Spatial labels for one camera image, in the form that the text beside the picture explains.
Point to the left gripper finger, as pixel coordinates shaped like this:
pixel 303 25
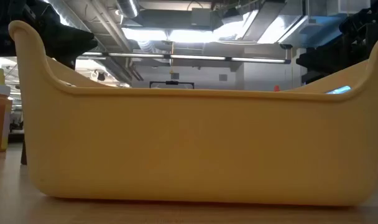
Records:
pixel 90 42

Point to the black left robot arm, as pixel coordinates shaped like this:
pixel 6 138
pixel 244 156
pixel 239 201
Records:
pixel 2 31

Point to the long ceiling light bar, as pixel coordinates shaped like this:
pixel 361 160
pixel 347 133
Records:
pixel 195 57

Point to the yellow plastic bin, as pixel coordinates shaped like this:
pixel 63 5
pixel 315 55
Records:
pixel 189 140

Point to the silver ventilation duct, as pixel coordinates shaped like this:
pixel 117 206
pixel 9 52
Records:
pixel 128 7

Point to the black frame bracket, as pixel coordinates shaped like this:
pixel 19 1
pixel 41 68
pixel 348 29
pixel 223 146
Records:
pixel 172 82

